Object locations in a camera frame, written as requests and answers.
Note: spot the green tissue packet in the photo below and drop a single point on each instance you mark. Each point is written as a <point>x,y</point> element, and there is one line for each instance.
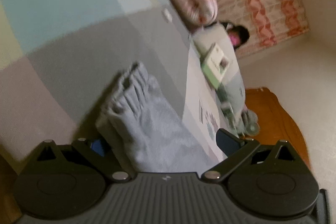
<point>226,111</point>

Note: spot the grey plush toy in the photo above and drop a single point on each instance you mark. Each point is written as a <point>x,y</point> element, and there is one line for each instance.
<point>248,116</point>

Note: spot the small white object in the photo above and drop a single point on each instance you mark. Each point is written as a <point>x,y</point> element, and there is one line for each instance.
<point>167,14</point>

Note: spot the green handheld fan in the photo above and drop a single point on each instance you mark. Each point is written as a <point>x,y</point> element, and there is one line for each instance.
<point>252,128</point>

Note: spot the large patchwork pillow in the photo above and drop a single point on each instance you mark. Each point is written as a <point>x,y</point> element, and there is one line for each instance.
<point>231,77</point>

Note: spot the green and white book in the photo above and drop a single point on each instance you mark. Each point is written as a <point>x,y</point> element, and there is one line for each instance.
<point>215,64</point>

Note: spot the patchwork bed sheet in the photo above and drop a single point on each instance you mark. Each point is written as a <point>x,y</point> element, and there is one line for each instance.
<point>78,29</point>

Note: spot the wooden headboard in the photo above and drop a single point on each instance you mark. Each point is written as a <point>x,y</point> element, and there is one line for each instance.
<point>275,121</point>

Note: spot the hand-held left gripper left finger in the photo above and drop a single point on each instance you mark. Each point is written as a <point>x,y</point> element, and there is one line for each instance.
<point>96,148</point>

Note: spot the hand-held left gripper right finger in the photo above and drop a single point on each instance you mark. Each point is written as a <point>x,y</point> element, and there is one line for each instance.
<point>227,144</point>

